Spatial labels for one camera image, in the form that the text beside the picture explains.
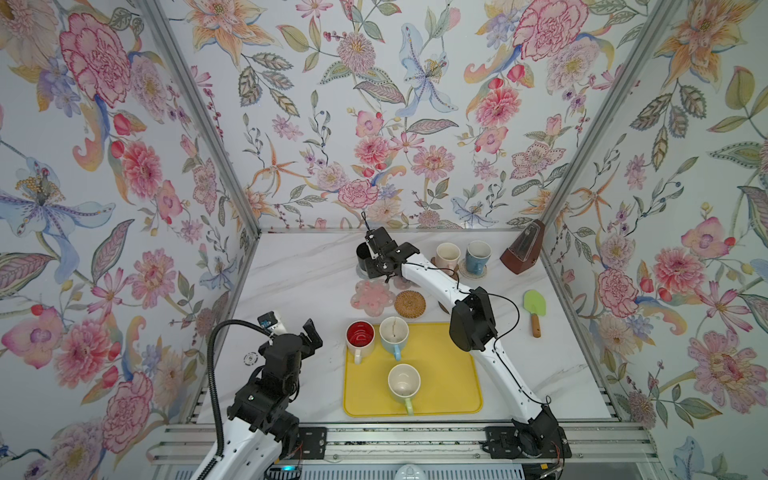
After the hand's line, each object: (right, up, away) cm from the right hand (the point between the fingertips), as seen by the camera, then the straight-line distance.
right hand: (372, 265), depth 102 cm
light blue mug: (+7, -21, -11) cm, 25 cm away
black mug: (-3, +4, -2) cm, 5 cm away
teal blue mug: (+35, +3, -2) cm, 36 cm away
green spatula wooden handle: (+50, -19, -11) cm, 55 cm away
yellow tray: (+23, -33, -16) cm, 43 cm away
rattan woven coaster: (+13, -13, -2) cm, 19 cm away
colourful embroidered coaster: (+33, -3, +5) cm, 33 cm away
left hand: (-17, -16, -24) cm, 33 cm away
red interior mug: (-3, -22, -12) cm, 26 cm away
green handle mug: (+10, -32, -20) cm, 39 cm away
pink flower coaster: (0, -11, 0) cm, 11 cm away
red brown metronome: (+52, +5, 0) cm, 52 cm away
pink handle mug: (+25, +3, -1) cm, 26 cm away
